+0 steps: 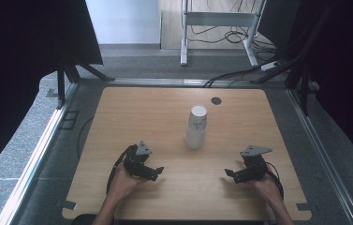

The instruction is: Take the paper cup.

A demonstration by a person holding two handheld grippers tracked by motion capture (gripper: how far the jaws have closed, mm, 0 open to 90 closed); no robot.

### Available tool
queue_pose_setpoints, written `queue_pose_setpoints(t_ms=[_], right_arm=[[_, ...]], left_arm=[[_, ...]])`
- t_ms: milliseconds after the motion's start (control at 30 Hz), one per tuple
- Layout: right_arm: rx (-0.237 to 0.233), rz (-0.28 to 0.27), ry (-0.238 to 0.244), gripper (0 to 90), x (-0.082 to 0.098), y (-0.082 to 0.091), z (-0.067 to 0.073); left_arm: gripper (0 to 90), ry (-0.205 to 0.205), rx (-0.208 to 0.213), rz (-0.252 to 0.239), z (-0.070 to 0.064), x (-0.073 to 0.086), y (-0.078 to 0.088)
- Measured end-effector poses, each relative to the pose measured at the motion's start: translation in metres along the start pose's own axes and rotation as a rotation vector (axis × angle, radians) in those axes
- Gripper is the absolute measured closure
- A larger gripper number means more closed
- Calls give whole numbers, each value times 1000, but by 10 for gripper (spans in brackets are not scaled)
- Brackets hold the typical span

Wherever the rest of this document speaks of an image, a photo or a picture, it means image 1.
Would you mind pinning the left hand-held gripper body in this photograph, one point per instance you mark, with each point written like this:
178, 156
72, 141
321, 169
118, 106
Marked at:
136, 159

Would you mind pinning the dark curtain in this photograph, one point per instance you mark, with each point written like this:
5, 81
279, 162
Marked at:
24, 62
342, 62

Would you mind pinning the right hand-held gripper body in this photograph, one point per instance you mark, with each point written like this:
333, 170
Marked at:
253, 164

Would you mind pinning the white power strip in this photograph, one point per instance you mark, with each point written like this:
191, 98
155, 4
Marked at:
269, 65

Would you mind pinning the white metal table frame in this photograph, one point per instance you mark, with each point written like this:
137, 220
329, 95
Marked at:
217, 19

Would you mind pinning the plain white paper cup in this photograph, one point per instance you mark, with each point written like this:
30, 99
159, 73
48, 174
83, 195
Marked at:
195, 139

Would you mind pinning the black tripod stand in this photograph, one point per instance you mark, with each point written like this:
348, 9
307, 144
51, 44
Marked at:
71, 70

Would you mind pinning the printed white paper cup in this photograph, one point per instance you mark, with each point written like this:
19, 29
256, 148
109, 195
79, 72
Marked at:
198, 118

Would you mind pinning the person's right hand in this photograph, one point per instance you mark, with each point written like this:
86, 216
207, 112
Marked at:
266, 187

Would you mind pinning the black metal stand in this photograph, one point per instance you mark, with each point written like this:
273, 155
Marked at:
299, 68

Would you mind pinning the aluminium floor rail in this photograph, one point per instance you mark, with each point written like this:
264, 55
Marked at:
30, 165
324, 156
164, 82

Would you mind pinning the person's left hand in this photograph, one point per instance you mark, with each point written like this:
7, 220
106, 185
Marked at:
122, 184

